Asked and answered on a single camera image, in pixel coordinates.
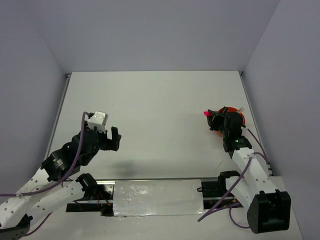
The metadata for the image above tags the pink black highlighter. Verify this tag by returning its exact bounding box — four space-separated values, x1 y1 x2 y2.
203 111 211 117

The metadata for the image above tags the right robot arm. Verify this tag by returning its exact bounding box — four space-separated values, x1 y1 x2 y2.
199 107 291 234

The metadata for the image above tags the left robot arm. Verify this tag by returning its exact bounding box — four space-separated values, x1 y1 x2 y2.
0 125 121 240

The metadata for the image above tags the orange round organizer container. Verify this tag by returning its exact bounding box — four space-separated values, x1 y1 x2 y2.
213 106 247 137

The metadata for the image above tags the silver foil covered panel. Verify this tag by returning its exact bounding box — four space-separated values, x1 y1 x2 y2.
113 179 205 217

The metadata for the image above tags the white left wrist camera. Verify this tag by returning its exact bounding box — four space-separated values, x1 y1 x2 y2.
87 111 109 133

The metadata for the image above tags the right aluminium table rail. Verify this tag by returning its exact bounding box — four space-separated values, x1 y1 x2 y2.
238 71 269 160

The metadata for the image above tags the aluminium table rail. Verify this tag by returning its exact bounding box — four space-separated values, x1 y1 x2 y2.
45 73 72 158
238 71 269 160

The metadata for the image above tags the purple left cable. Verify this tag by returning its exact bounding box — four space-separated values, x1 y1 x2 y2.
0 111 92 237

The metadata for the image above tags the left aluminium table rail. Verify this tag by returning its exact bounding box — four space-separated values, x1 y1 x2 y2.
45 73 72 158

